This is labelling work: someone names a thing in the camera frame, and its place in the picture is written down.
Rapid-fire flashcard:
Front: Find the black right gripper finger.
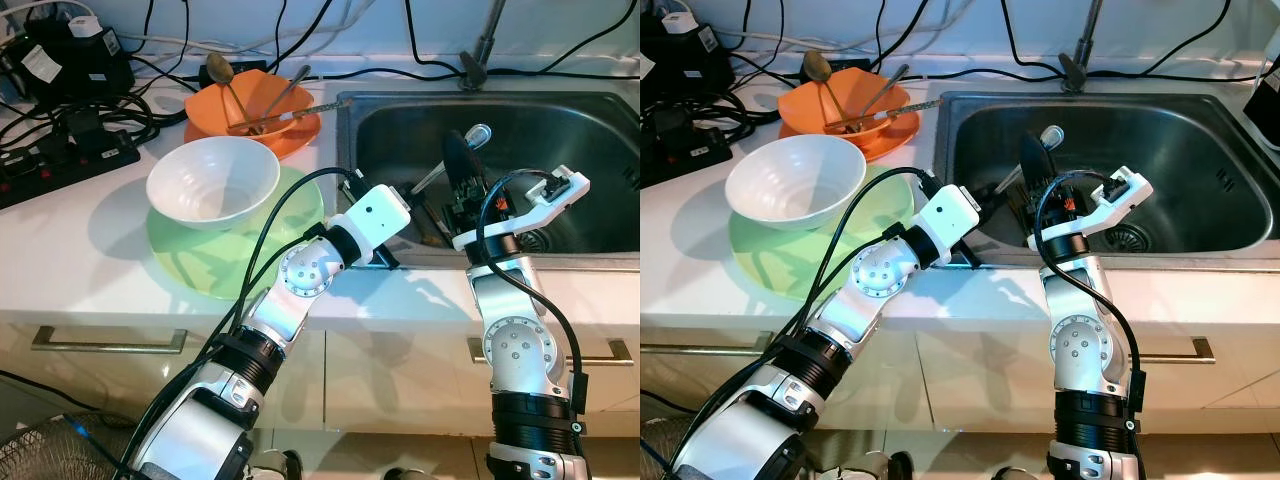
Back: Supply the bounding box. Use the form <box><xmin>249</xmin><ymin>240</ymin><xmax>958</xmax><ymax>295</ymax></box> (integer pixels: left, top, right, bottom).
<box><xmin>1017</xmin><ymin>132</ymin><xmax>1053</xmax><ymax>199</ymax></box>
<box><xmin>442</xmin><ymin>130</ymin><xmax>483</xmax><ymax>199</ymax></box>

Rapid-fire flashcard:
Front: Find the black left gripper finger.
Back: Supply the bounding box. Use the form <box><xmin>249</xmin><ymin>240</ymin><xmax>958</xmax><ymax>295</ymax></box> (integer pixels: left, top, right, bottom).
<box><xmin>408</xmin><ymin>192</ymin><xmax>451</xmax><ymax>251</ymax></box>
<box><xmin>982</xmin><ymin>185</ymin><xmax>1023</xmax><ymax>241</ymax></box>

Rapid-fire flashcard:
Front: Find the shiny steel spoon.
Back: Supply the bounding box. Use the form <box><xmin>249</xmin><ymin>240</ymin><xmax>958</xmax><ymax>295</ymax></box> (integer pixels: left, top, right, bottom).
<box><xmin>410</xmin><ymin>123</ymin><xmax>494</xmax><ymax>197</ymax></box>
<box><xmin>985</xmin><ymin>124</ymin><xmax>1065</xmax><ymax>197</ymax></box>

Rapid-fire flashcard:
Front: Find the light green plate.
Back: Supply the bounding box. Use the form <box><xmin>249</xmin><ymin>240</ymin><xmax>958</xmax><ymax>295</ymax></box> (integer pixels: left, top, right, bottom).
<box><xmin>146</xmin><ymin>165</ymin><xmax>327</xmax><ymax>302</ymax></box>
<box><xmin>728</xmin><ymin>170</ymin><xmax>916</xmax><ymax>302</ymax></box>

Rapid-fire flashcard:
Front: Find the white bowl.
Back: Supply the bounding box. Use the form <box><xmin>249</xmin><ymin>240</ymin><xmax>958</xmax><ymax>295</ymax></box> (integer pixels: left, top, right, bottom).
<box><xmin>724</xmin><ymin>135</ymin><xmax>867</xmax><ymax>232</ymax></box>
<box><xmin>146</xmin><ymin>136</ymin><xmax>282</xmax><ymax>232</ymax></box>

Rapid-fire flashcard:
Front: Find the chrome kitchen faucet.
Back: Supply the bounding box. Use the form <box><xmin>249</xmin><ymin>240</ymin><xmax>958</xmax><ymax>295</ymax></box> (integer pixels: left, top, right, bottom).
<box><xmin>458</xmin><ymin>0</ymin><xmax>509</xmax><ymax>93</ymax></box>
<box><xmin>1060</xmin><ymin>0</ymin><xmax>1106</xmax><ymax>93</ymax></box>

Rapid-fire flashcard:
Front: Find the white kitchen counter cabinet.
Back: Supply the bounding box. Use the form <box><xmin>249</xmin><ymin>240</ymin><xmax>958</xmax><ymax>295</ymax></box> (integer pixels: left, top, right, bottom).
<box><xmin>0</xmin><ymin>300</ymin><xmax>641</xmax><ymax>441</ymax></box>
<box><xmin>640</xmin><ymin>300</ymin><xmax>1280</xmax><ymax>441</ymax></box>

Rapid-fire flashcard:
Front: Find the stainless steel sink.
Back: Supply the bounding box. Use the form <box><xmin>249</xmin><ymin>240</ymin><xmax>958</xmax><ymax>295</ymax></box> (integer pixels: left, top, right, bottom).
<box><xmin>935</xmin><ymin>90</ymin><xmax>1280</xmax><ymax>269</ymax></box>
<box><xmin>335</xmin><ymin>90</ymin><xmax>641</xmax><ymax>269</ymax></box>

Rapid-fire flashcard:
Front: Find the patterned chopstick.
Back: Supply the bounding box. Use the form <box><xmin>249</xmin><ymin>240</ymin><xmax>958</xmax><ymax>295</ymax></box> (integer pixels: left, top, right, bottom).
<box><xmin>226</xmin><ymin>95</ymin><xmax>348</xmax><ymax>133</ymax></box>
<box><xmin>825</xmin><ymin>96</ymin><xmax>949</xmax><ymax>134</ymax></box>
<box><xmin>226</xmin><ymin>98</ymin><xmax>348</xmax><ymax>136</ymax></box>
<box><xmin>825</xmin><ymin>93</ymin><xmax>949</xmax><ymax>131</ymax></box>

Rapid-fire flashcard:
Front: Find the orange plate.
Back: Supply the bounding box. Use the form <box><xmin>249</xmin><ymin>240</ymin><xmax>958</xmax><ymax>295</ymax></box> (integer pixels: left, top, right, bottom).
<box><xmin>184</xmin><ymin>110</ymin><xmax>323</xmax><ymax>163</ymax></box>
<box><xmin>780</xmin><ymin>110</ymin><xmax>923</xmax><ymax>163</ymax></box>

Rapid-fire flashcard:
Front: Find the orange bowl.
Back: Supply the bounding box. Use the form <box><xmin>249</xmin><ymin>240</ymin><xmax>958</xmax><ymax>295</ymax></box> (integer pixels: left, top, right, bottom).
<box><xmin>778</xmin><ymin>66</ymin><xmax>919</xmax><ymax>136</ymax></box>
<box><xmin>184</xmin><ymin>68</ymin><xmax>313</xmax><ymax>136</ymax></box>

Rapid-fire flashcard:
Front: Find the black power strip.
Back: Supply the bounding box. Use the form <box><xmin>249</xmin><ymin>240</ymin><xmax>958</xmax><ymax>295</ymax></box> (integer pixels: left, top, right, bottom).
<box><xmin>640</xmin><ymin>120</ymin><xmax>733</xmax><ymax>191</ymax></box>
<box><xmin>0</xmin><ymin>128</ymin><xmax>142</xmax><ymax>211</ymax></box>

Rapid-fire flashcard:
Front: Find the large black appliance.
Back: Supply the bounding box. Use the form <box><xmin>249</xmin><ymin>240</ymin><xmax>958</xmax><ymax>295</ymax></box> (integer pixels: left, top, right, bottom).
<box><xmin>1243</xmin><ymin>28</ymin><xmax>1280</xmax><ymax>151</ymax></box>

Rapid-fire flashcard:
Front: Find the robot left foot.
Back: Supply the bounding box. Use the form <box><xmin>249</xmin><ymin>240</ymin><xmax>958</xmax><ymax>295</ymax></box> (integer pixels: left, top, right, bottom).
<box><xmin>840</xmin><ymin>450</ymin><xmax>916</xmax><ymax>480</ymax></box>
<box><xmin>250</xmin><ymin>450</ymin><xmax>303</xmax><ymax>480</ymax></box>

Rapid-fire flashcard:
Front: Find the bronze spoon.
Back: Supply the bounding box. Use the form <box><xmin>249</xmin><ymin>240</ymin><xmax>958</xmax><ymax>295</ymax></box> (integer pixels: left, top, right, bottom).
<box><xmin>802</xmin><ymin>50</ymin><xmax>849</xmax><ymax>131</ymax></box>
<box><xmin>205</xmin><ymin>52</ymin><xmax>251</xmax><ymax>133</ymax></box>

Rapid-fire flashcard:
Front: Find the black power adapter box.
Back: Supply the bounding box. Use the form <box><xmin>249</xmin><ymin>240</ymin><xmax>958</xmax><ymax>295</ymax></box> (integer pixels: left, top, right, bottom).
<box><xmin>0</xmin><ymin>18</ymin><xmax>137</xmax><ymax>103</ymax></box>
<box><xmin>640</xmin><ymin>15</ymin><xmax>736</xmax><ymax>101</ymax></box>

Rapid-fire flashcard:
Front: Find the floor fan grille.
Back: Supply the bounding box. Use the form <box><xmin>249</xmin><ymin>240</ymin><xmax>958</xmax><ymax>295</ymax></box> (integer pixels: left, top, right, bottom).
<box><xmin>640</xmin><ymin>415</ymin><xmax>701</xmax><ymax>480</ymax></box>
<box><xmin>0</xmin><ymin>413</ymin><xmax>136</xmax><ymax>480</ymax></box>

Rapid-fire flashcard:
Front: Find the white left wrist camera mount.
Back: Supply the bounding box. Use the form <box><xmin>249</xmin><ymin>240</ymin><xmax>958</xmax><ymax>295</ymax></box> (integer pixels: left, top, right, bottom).
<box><xmin>913</xmin><ymin>185</ymin><xmax>982</xmax><ymax>267</ymax></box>
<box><xmin>345</xmin><ymin>185</ymin><xmax>412</xmax><ymax>267</ymax></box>

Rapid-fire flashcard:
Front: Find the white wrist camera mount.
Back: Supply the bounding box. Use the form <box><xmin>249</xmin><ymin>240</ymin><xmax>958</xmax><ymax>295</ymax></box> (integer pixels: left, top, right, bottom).
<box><xmin>913</xmin><ymin>185</ymin><xmax>982</xmax><ymax>267</ymax></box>
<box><xmin>453</xmin><ymin>165</ymin><xmax>591</xmax><ymax>253</ymax></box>
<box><xmin>1030</xmin><ymin>165</ymin><xmax>1153</xmax><ymax>251</ymax></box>
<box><xmin>345</xmin><ymin>185</ymin><xmax>412</xmax><ymax>267</ymax></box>

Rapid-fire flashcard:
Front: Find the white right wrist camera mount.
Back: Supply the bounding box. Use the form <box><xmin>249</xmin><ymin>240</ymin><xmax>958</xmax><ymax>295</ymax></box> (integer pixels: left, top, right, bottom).
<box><xmin>1030</xmin><ymin>165</ymin><xmax>1153</xmax><ymax>251</ymax></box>
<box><xmin>453</xmin><ymin>165</ymin><xmax>591</xmax><ymax>253</ymax></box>

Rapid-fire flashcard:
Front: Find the black wall cable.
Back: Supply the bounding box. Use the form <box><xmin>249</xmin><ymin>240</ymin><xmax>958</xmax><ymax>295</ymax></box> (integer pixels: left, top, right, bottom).
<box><xmin>403</xmin><ymin>0</ymin><xmax>641</xmax><ymax>79</ymax></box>
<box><xmin>1000</xmin><ymin>0</ymin><xmax>1241</xmax><ymax>79</ymax></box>

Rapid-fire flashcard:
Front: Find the silver spoon with long handle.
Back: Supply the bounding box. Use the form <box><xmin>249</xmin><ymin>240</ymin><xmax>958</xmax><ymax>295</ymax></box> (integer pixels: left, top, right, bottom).
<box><xmin>258</xmin><ymin>65</ymin><xmax>312</xmax><ymax>126</ymax></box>
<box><xmin>858</xmin><ymin>62</ymin><xmax>911</xmax><ymax>123</ymax></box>

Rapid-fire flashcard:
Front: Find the steel drawer handle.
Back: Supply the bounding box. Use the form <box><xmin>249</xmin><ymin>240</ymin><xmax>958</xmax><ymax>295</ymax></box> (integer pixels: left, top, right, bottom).
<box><xmin>640</xmin><ymin>326</ymin><xmax>769</xmax><ymax>357</ymax></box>
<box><xmin>467</xmin><ymin>338</ymin><xmax>635</xmax><ymax>367</ymax></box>
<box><xmin>30</xmin><ymin>325</ymin><xmax>189</xmax><ymax>357</ymax></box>
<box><xmin>1140</xmin><ymin>338</ymin><xmax>1216</xmax><ymax>365</ymax></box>

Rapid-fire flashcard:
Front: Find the black power strip cable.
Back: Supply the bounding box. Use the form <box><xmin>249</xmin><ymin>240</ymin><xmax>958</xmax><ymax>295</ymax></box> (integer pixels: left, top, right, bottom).
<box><xmin>0</xmin><ymin>92</ymin><xmax>191</xmax><ymax>151</ymax></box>
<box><xmin>640</xmin><ymin>90</ymin><xmax>786</xmax><ymax>151</ymax></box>

